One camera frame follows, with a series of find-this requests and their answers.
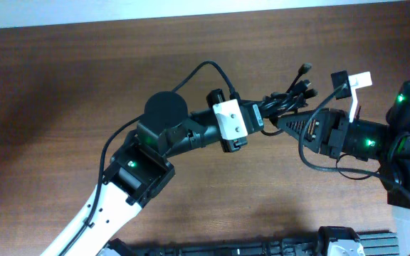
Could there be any thick black USB cable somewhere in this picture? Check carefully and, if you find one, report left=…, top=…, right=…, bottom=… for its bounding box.
left=260, top=80, right=319, bottom=138

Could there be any thin black USB cable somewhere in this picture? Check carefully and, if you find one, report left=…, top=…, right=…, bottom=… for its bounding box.
left=285, top=62, right=313, bottom=94

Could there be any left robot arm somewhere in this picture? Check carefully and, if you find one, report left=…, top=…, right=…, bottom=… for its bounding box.
left=43, top=90, right=263, bottom=255

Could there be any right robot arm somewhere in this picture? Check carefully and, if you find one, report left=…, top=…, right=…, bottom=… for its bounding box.
left=275, top=80, right=410, bottom=255

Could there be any right camera cable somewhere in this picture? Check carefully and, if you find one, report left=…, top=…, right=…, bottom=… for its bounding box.
left=298, top=83, right=410, bottom=235

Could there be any camera cable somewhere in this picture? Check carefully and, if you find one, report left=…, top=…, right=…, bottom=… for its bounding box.
left=298, top=83, right=410, bottom=235
left=57, top=60, right=241, bottom=256

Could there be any left camera cable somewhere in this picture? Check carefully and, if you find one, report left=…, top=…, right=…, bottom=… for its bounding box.
left=57, top=60, right=241, bottom=256

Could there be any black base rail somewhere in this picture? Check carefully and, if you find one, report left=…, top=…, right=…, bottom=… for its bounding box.
left=98, top=226, right=401, bottom=256

